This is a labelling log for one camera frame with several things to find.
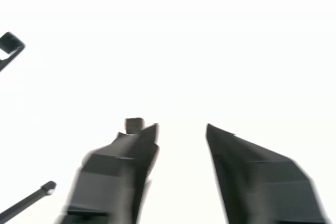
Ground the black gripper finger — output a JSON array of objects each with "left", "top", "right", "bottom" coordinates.
[
  {"left": 206, "top": 123, "right": 333, "bottom": 224},
  {"left": 54, "top": 123, "right": 160, "bottom": 224}
]

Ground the black rod with gray tip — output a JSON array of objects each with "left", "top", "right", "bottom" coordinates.
[{"left": 0, "top": 181, "right": 57, "bottom": 223}]

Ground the black foam cube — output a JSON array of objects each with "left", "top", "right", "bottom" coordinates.
[{"left": 124, "top": 118, "right": 144, "bottom": 134}]

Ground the black square frame bracket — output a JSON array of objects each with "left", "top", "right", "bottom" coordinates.
[{"left": 0, "top": 31, "right": 26, "bottom": 73}]

